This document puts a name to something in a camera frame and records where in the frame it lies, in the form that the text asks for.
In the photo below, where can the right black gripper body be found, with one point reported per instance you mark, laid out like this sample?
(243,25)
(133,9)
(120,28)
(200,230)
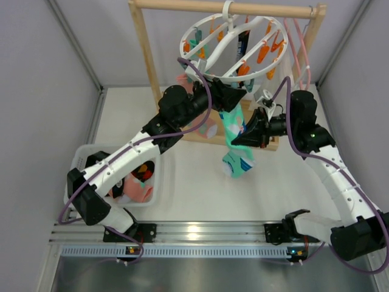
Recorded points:
(262,127)

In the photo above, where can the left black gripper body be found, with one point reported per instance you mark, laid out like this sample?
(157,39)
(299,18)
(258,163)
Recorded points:
(217,93)

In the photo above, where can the mint green sock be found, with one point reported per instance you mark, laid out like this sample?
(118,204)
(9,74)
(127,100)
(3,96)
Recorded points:
(239,159)

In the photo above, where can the pink sock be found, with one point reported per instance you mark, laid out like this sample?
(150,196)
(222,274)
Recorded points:
(209,128)
(135,191)

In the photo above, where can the black patterned sock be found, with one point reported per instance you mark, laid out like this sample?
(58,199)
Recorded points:
(243,39)

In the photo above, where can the white round clip hanger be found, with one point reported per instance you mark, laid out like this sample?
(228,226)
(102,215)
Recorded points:
(216,40)

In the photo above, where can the pink sock front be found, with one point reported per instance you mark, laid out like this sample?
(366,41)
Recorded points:
(135,191)

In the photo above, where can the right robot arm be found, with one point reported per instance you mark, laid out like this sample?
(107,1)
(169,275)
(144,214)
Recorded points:
(362,227)

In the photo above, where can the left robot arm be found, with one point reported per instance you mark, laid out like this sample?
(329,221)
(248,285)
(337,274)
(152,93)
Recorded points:
(88,189)

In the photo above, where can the white cloth garment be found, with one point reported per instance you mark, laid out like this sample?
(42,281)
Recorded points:
(284,68)

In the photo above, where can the black red argyle sock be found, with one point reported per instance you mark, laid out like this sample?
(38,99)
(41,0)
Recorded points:
(144,172)

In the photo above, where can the white plastic basket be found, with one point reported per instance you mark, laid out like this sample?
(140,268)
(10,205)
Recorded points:
(86,151)

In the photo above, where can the wooden clothes rack frame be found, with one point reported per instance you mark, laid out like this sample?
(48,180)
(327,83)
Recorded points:
(316,16)

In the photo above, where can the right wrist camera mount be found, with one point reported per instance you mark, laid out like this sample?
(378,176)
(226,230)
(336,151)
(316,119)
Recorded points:
(265,99)

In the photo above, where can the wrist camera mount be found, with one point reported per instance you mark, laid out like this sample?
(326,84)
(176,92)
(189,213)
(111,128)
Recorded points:
(195,69)
(265,99)

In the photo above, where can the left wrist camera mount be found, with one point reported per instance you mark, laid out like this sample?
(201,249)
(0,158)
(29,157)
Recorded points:
(195,69)

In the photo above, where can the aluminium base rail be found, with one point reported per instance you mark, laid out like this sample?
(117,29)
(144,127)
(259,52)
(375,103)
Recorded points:
(182,232)

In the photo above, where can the perforated cable duct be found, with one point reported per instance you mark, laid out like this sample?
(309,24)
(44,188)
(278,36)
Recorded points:
(266,252)

